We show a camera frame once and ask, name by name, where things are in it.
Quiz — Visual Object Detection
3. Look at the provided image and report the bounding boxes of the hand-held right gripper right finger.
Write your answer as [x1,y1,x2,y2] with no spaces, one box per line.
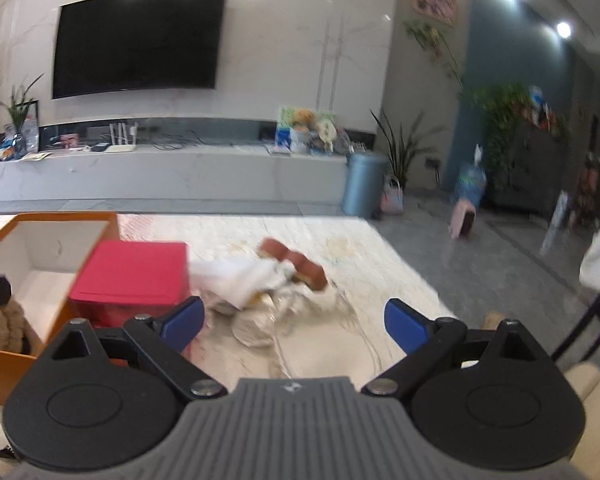
[361,298,566,397]

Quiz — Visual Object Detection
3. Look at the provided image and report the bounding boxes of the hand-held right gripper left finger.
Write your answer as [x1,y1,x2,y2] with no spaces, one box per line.
[37,296,228,400]

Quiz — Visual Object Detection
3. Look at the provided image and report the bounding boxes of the brown fuzzy scarf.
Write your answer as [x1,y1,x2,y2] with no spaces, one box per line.
[0,300,42,357]

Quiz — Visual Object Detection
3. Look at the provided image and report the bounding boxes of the orange cardboard box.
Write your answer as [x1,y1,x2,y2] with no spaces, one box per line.
[0,212,121,406]

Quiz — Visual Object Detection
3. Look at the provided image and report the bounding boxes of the brown sponge block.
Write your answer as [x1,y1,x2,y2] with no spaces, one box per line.
[257,237,329,292]

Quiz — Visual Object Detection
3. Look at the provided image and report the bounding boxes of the red box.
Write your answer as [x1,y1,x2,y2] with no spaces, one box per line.
[69,241,191,361]

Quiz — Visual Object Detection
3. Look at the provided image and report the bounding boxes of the white lace tablecloth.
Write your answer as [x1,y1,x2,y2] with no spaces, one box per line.
[0,212,458,461]

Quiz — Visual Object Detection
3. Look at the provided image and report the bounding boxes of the pink heater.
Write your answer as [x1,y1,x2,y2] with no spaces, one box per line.
[449,198,477,241]

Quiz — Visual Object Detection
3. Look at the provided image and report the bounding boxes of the pastel woven bag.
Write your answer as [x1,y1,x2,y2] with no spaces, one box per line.
[381,176,405,214]

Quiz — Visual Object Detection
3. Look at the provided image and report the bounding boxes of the white marble television console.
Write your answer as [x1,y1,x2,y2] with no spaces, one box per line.
[0,116,349,207]

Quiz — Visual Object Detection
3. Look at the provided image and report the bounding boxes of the blue trash can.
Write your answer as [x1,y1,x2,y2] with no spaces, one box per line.
[341,152,389,220]

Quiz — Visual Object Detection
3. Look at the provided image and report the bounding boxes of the blue water bottle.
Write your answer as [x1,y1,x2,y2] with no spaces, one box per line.
[455,144,487,207]

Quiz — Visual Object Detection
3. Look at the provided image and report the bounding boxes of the potted long-leaf plant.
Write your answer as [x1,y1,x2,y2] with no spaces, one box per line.
[370,106,445,190]

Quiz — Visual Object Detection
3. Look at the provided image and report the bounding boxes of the white upright panel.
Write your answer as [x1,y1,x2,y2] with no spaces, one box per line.
[541,190,574,257]

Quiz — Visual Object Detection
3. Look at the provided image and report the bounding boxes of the green plant in vase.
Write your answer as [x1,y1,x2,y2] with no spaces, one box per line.
[0,74,45,157]

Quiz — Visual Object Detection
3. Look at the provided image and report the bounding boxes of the white router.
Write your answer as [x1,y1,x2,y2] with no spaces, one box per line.
[104,121,140,154]

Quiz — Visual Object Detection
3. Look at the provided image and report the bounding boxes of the dark cabinet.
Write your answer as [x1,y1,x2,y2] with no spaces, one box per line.
[485,120,572,212]

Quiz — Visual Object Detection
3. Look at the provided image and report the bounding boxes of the teddy bear toy display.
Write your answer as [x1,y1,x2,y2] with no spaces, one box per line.
[275,105,338,155]

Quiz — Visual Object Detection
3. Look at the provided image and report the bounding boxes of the cluttered shelf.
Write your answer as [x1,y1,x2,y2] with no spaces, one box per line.
[574,147,600,223]

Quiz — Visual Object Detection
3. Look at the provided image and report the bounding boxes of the bushy green plant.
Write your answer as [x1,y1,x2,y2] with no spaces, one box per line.
[472,81,568,196]

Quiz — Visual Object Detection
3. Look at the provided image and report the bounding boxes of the black television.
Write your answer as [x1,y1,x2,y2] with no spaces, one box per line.
[52,0,228,100]

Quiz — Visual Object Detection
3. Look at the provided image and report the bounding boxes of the hanging vine plant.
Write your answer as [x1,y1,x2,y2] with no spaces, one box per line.
[404,18,465,87]

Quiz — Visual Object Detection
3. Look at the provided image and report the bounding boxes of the black cables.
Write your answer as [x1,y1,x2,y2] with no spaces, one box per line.
[152,131,208,152]

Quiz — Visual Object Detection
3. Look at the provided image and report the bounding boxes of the framed wall picture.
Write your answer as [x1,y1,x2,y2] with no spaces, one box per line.
[412,0,459,26]

